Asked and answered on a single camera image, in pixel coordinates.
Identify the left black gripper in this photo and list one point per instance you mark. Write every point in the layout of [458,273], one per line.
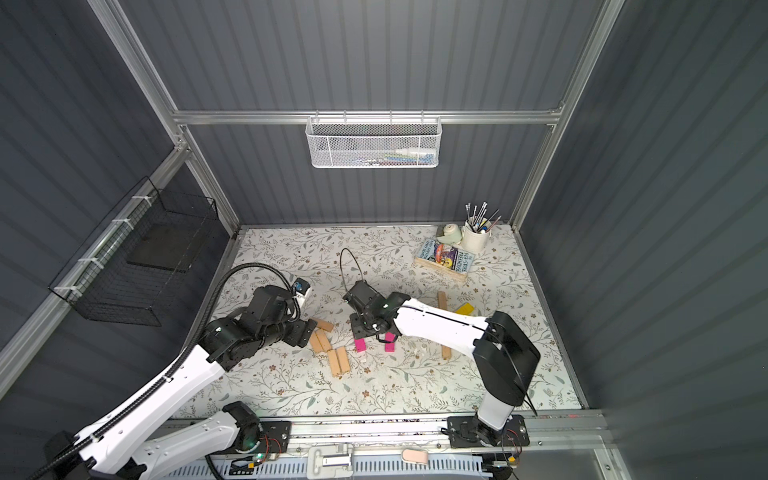
[306,332]

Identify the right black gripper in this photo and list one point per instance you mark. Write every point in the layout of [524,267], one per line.
[369,327]

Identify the magenta block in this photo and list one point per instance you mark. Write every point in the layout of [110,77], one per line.
[360,345]
[389,345]

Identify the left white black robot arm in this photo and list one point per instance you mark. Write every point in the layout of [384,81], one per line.
[119,446]

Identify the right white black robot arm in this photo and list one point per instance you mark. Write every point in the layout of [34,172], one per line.
[505,357]

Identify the natural wood block pair upper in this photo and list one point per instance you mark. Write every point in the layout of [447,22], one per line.
[319,342]

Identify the natural wood block pair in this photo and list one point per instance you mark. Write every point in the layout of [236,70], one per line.
[339,362]
[319,342]

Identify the white tape roll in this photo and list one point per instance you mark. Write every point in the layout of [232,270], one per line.
[450,234]

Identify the white pen cup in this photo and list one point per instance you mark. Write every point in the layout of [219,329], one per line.
[473,242]

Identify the pink eraser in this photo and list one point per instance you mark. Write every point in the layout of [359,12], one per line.
[415,456]

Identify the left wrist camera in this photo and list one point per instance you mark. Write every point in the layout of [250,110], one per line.
[301,289]

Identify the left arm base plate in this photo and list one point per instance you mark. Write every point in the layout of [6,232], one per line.
[266,438]

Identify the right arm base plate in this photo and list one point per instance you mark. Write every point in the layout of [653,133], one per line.
[469,432]

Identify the white wire wall basket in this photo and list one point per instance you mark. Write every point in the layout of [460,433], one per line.
[388,145]

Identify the black wire side basket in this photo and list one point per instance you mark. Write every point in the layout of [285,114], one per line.
[133,271]

